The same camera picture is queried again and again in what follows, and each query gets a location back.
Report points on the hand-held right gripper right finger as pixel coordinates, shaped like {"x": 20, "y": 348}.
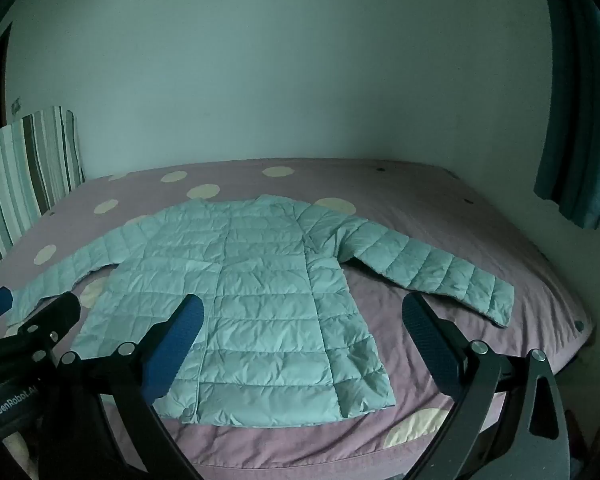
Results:
{"x": 425, "y": 340}

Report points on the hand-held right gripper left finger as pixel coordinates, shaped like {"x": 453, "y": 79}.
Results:
{"x": 177, "y": 345}

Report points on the light green quilted jacket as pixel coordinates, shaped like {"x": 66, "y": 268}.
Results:
{"x": 260, "y": 270}

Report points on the striped pillow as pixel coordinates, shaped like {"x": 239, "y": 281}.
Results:
{"x": 25, "y": 170}

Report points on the pink polka dot bed sheet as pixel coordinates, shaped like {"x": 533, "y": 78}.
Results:
{"x": 430, "y": 200}

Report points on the teal curtain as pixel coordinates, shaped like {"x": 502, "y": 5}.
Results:
{"x": 575, "y": 110}

